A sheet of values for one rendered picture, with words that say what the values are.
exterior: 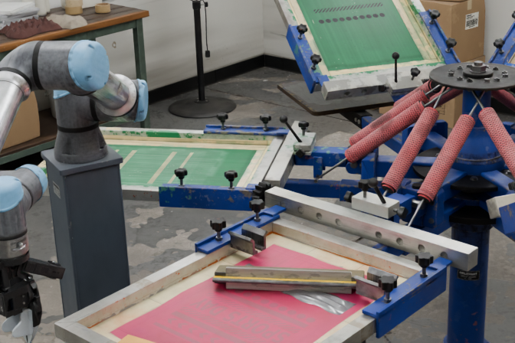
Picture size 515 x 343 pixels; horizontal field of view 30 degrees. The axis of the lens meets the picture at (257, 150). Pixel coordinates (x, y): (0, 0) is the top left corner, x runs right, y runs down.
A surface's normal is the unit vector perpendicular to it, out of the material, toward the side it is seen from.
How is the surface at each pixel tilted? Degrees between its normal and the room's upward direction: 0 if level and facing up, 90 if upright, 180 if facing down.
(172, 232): 0
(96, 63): 86
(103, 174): 90
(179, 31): 90
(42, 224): 0
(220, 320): 0
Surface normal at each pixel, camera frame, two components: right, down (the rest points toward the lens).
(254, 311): -0.04, -0.94
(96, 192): 0.48, 0.29
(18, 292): 0.75, 0.21
